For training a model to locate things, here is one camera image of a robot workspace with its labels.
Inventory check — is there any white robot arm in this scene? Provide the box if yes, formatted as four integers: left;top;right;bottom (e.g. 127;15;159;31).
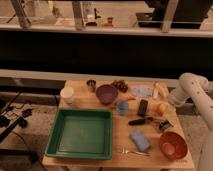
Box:
168;73;213;171

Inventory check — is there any purple bowl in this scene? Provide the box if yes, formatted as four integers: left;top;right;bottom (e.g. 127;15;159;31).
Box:
96;84;118;104

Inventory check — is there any bunch of dark grapes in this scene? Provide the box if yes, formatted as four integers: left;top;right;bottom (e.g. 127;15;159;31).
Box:
111;80;128;93

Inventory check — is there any small metal cup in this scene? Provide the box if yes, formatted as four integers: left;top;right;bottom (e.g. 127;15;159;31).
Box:
86;79;96;92

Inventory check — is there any small orange carrot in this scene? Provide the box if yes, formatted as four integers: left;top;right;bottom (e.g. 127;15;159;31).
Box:
124;96;136;101

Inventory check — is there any blue small cup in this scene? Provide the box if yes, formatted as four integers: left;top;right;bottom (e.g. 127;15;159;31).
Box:
116;100;129;115

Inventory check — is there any white cup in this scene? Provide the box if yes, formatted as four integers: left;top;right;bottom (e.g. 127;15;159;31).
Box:
60;87;74;103

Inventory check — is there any black rectangular block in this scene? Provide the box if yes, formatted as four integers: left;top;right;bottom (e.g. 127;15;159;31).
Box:
137;100;148;117

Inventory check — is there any small white bottle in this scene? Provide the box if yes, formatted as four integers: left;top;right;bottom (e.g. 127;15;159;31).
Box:
152;82;158;99

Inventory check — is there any green plastic tray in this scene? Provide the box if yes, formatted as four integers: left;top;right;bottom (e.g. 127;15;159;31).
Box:
45;109;113;160

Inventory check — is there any yellow banana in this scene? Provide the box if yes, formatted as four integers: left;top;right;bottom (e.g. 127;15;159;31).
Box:
157;84;168;98

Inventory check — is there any wooden table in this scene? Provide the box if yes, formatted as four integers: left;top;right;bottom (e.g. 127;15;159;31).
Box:
43;81;194;169

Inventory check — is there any blue sponge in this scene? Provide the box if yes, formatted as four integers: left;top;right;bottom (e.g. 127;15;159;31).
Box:
130;129;150;152

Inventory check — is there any silver fork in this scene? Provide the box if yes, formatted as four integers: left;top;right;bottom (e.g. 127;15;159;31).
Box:
117;148;149;156

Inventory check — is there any orange-red bowl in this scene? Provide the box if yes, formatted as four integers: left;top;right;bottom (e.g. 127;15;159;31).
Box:
159;131;188;160

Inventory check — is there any black-handled tool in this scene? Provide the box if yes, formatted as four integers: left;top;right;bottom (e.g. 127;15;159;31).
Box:
128;117;154;126

